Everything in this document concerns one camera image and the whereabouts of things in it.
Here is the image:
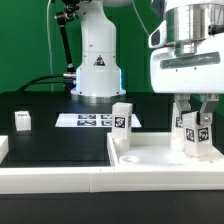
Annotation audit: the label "white U-shaped fence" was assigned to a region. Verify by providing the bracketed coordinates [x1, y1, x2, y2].
[0, 134, 224, 195]

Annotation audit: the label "black cables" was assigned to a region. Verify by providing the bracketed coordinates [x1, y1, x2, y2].
[17, 74, 73, 93]

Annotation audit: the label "printed tag sheet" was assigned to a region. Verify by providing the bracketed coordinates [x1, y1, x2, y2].
[55, 113, 141, 128]

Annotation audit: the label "white thin cable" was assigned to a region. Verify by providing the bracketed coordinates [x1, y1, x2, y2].
[46, 0, 55, 92]

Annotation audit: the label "white square table top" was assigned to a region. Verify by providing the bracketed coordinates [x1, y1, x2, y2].
[107, 132, 224, 168]

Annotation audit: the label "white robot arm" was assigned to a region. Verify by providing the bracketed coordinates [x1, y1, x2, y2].
[72, 0, 224, 125]

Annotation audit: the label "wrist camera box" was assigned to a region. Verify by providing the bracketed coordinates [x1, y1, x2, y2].
[148, 21, 167, 49]

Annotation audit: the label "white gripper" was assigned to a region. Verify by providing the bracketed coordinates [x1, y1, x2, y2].
[150, 34, 224, 125]

